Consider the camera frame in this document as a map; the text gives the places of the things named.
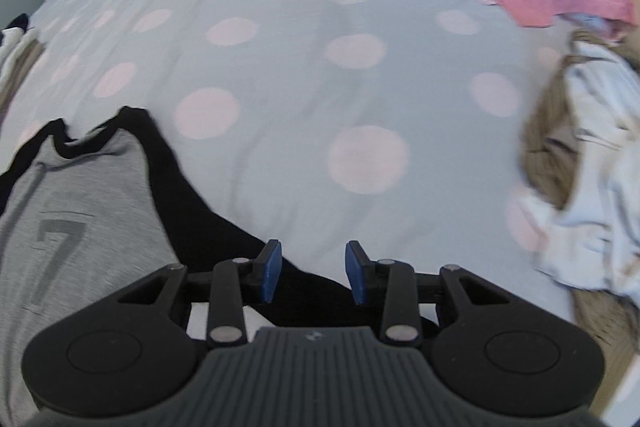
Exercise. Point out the cream folded garment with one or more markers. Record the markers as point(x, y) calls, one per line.
point(15, 44)

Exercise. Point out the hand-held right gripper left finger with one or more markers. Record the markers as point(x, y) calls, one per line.
point(271, 272)

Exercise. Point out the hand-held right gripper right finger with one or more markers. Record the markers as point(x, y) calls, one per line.
point(356, 274)

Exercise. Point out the dark patterned folded garment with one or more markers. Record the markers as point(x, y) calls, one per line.
point(20, 22)

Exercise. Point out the grey and black shirt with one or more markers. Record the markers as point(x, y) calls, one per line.
point(75, 187)

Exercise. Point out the white garment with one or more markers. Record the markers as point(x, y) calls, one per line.
point(605, 167)

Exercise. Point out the beige folded garment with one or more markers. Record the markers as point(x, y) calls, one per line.
point(22, 74)

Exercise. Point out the brown striped garment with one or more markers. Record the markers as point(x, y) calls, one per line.
point(547, 152)

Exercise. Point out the bed with pink dotted sheet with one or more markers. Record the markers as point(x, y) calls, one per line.
point(300, 57)

